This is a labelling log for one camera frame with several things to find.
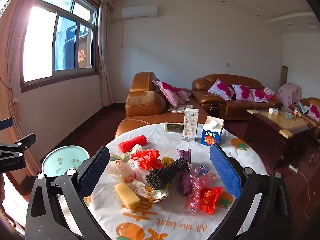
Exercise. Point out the white air conditioner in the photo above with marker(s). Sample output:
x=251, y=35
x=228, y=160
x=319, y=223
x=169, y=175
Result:
x=139, y=12

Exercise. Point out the brown leather armchair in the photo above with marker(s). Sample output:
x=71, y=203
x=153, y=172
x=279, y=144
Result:
x=303, y=101

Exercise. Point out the yellow wrapper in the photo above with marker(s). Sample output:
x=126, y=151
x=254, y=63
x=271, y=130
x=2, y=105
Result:
x=167, y=161

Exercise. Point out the small white box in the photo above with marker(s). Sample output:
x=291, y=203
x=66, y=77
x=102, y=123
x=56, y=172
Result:
x=273, y=111

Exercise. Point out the wooden coffee table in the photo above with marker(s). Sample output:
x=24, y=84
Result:
x=265, y=132

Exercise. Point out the checkered cloth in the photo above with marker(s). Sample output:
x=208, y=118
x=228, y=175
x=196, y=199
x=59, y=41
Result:
x=176, y=109

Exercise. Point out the blue candy wrapper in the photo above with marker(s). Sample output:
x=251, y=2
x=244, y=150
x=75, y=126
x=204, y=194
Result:
x=203, y=169

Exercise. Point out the beige curtain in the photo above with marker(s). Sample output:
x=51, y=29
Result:
x=105, y=55

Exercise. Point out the purple wrapper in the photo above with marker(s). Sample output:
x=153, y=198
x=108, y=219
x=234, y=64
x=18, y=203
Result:
x=185, y=180

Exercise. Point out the white orange-print plastic tablecloth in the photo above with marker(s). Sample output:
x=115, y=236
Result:
x=160, y=142

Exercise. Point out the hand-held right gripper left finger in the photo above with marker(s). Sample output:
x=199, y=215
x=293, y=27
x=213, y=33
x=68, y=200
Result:
x=93, y=171

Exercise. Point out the pink transparent plastic wrapper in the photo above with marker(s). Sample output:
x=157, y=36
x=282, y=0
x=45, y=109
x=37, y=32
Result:
x=197, y=195

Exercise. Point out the rolled brown mat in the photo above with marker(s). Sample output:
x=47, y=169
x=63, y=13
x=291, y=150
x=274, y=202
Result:
x=284, y=76

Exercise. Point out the white fruit jelly packet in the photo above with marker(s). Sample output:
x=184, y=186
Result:
x=140, y=188

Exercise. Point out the yellow sponge block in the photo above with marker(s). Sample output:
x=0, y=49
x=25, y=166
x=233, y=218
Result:
x=126, y=195

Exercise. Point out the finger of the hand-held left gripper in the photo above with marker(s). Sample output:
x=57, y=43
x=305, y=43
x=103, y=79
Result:
x=22, y=143
x=6, y=124

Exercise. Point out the clear white snack wrapper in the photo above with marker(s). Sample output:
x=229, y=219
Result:
x=125, y=155

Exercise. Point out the black knitted scrubber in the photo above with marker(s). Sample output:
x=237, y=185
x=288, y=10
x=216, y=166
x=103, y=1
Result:
x=162, y=175

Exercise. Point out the gold foil wrapper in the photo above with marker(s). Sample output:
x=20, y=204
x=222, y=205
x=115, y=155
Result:
x=158, y=195

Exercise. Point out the light green enamel basin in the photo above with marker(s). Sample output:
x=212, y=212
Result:
x=62, y=158

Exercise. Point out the white red-print snack packet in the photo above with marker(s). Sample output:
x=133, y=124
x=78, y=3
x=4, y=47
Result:
x=122, y=171

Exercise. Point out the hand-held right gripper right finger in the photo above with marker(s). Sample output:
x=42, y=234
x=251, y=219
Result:
x=225, y=170

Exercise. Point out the peach curtain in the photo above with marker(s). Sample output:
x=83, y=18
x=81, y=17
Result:
x=15, y=55

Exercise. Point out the red foam net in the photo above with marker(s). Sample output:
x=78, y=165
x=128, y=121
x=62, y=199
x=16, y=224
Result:
x=132, y=143

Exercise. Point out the dark green seaweed packet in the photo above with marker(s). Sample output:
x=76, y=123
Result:
x=173, y=127

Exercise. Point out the tall white box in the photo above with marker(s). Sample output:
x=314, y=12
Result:
x=190, y=125

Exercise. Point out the brown leather three-seat sofa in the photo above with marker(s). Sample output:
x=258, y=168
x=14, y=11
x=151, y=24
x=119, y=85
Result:
x=217, y=105

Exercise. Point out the white power strip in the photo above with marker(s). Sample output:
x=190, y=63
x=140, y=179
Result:
x=293, y=168

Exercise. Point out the pink cloth-covered chair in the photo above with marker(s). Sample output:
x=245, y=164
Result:
x=288, y=93

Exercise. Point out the red mesh bag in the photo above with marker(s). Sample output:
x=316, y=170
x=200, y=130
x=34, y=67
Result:
x=146, y=158

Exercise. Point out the sliding glass window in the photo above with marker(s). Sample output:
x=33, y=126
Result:
x=40, y=42

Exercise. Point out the brown leather chaise sofa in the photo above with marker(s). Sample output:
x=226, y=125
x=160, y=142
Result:
x=142, y=100

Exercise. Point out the red foil packet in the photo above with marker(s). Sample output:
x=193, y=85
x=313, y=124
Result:
x=210, y=200

